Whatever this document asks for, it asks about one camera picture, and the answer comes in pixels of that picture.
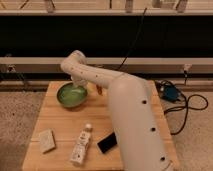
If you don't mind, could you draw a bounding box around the red pepper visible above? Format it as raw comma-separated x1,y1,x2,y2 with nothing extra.
96,85,103,95

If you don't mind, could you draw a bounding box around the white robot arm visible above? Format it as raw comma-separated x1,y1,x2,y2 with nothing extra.
60,50,174,171

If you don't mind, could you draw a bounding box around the green ceramic bowl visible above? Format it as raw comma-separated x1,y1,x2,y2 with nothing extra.
57,82,88,108

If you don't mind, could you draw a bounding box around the beige sponge block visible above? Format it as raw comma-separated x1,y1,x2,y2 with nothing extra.
38,129,56,153

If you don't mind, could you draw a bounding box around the black rectangular phone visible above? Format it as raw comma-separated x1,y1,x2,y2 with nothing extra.
97,133,117,154

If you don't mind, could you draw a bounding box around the white plastic bottle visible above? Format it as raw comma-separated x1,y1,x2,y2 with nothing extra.
70,123,92,165

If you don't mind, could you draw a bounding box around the blue power adapter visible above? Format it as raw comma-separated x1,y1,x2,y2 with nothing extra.
162,85,179,102

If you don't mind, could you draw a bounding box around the grey metal rail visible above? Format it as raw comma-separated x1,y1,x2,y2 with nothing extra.
0,57,213,74

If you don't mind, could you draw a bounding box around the black hanging cable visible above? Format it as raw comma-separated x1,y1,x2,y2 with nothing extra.
115,7,148,72

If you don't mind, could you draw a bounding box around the black floor cable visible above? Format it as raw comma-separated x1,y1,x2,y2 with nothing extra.
155,79,210,136

